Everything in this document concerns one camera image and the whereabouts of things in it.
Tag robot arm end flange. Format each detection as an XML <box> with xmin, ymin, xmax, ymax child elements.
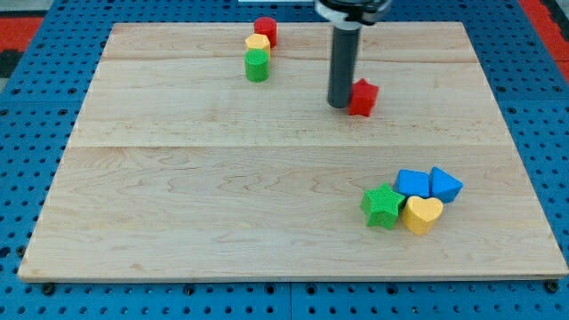
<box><xmin>314</xmin><ymin>0</ymin><xmax>393</xmax><ymax>29</ymax></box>

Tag red star block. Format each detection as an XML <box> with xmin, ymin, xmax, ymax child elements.
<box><xmin>348</xmin><ymin>78</ymin><xmax>380</xmax><ymax>117</ymax></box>

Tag green star block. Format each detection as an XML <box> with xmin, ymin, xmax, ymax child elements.
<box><xmin>360</xmin><ymin>183</ymin><xmax>405</xmax><ymax>229</ymax></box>

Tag green cylinder block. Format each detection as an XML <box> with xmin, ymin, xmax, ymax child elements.
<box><xmin>244</xmin><ymin>49</ymin><xmax>270</xmax><ymax>83</ymax></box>

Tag wooden board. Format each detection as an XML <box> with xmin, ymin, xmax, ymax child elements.
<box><xmin>18</xmin><ymin>22</ymin><xmax>568</xmax><ymax>283</ymax></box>

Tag yellow hexagon block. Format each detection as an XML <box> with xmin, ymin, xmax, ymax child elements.
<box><xmin>244</xmin><ymin>33</ymin><xmax>271</xmax><ymax>56</ymax></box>

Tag blue cube block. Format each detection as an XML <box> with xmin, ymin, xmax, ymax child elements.
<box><xmin>393</xmin><ymin>169</ymin><xmax>430</xmax><ymax>198</ymax></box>

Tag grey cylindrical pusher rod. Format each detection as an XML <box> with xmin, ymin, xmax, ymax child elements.
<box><xmin>327</xmin><ymin>23</ymin><xmax>362</xmax><ymax>108</ymax></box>

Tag red cylinder block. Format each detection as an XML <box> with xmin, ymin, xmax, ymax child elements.
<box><xmin>253</xmin><ymin>17</ymin><xmax>277</xmax><ymax>48</ymax></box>

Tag yellow heart block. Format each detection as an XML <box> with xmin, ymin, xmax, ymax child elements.
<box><xmin>400</xmin><ymin>196</ymin><xmax>444</xmax><ymax>236</ymax></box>

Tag blue triangle block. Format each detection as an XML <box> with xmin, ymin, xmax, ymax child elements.
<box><xmin>429</xmin><ymin>166</ymin><xmax>463</xmax><ymax>204</ymax></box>

